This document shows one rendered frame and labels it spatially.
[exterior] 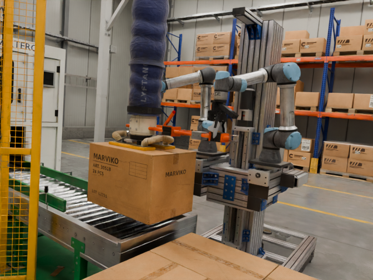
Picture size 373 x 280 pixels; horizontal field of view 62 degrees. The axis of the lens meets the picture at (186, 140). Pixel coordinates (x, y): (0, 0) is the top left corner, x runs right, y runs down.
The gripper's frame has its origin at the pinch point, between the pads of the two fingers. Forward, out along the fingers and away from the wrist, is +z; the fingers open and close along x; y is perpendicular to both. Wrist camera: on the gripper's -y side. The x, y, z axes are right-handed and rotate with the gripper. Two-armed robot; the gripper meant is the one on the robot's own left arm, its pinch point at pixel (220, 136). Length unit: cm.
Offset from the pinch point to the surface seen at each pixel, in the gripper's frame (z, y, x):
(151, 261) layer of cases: 67, 16, 30
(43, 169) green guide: 58, 221, -18
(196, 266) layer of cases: 67, -4, 17
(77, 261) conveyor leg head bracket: 85, 71, 37
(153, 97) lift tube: -20, 50, 3
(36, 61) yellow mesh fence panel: -36, 109, 49
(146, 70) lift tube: -35, 53, 8
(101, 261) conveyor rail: 76, 48, 36
